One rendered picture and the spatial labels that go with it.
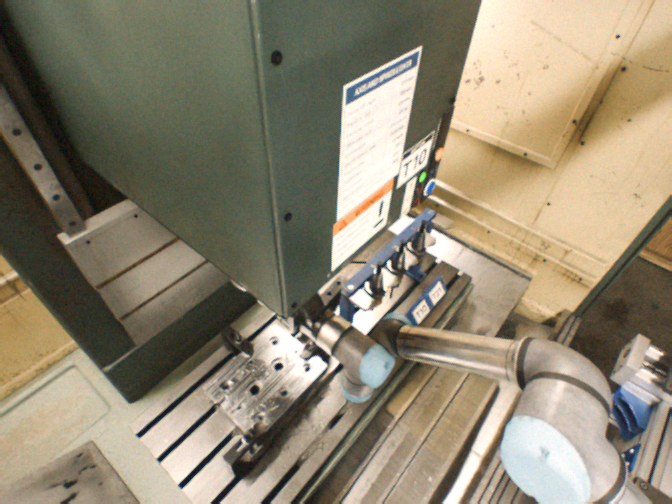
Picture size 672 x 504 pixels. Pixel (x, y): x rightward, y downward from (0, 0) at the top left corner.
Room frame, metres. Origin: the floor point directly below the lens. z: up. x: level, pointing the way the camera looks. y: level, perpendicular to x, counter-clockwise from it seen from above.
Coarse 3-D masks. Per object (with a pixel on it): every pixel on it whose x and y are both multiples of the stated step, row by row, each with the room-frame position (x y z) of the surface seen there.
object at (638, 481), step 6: (636, 480) 0.27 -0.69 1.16; (642, 480) 0.27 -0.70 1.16; (642, 486) 0.25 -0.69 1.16; (648, 486) 0.25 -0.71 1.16; (648, 492) 0.24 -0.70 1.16; (654, 492) 0.24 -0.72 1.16; (660, 492) 0.24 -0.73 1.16; (648, 498) 0.23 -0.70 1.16; (654, 498) 0.23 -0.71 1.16; (660, 498) 0.23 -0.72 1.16; (666, 498) 0.23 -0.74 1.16
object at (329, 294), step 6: (342, 276) 0.96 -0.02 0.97; (336, 282) 0.93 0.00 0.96; (342, 282) 0.93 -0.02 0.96; (330, 288) 0.90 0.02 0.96; (336, 288) 0.90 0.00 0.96; (324, 294) 0.87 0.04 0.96; (330, 294) 0.88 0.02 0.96; (336, 294) 0.88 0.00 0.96; (324, 300) 0.85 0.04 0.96; (330, 300) 0.85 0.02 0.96
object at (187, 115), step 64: (0, 0) 0.72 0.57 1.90; (64, 0) 0.56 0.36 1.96; (128, 0) 0.46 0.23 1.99; (192, 0) 0.39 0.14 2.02; (256, 0) 0.35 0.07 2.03; (320, 0) 0.41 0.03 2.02; (384, 0) 0.49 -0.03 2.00; (448, 0) 0.61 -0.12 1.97; (64, 64) 0.62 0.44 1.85; (128, 64) 0.49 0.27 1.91; (192, 64) 0.40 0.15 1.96; (256, 64) 0.35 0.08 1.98; (320, 64) 0.41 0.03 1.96; (384, 64) 0.50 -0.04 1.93; (448, 64) 0.64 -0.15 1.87; (64, 128) 0.72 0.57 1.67; (128, 128) 0.53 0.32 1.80; (192, 128) 0.42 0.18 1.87; (256, 128) 0.35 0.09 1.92; (320, 128) 0.41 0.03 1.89; (128, 192) 0.60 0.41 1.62; (192, 192) 0.45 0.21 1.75; (256, 192) 0.36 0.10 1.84; (320, 192) 0.41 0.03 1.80; (256, 256) 0.37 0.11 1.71; (320, 256) 0.41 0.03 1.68
